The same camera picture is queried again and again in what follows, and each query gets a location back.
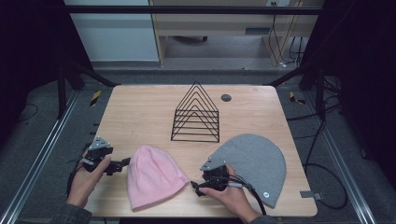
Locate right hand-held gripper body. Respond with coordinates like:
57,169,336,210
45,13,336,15
199,158,233,192

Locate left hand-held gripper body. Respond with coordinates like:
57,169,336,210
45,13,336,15
81,135,115,174

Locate pink knit beanie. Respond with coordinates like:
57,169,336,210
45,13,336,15
126,145,191,213

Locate grey knit beanie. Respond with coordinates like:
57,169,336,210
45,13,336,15
204,133,288,209

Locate black wire triangular rack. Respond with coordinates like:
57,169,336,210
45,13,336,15
170,80,221,144

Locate person's right hand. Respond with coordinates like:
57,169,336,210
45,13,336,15
198,164,262,224

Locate person's left hand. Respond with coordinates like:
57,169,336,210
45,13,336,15
66,154,112,209

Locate yellow black hazard tape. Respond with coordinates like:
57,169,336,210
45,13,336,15
289,91,307,105
89,90,103,107

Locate black metal stand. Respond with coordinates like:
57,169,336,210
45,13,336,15
264,60,328,120
56,59,120,120

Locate grey tape strip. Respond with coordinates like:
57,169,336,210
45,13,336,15
299,189,324,202

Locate white cabinet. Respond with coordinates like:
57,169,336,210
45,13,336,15
63,0,161,63

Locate light wooden desk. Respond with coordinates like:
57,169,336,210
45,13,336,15
148,0,325,67

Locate right hand-held gripper cable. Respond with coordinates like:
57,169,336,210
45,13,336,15
228,175,268,217

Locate aluminium floor rail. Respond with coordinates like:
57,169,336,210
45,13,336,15
303,91,379,224
0,90,82,224

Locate black floor cable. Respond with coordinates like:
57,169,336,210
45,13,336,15
286,102,349,211

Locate hanging black cables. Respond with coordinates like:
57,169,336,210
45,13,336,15
268,1,307,68

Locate black horizontal frame bar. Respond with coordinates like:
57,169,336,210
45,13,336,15
64,5,325,16

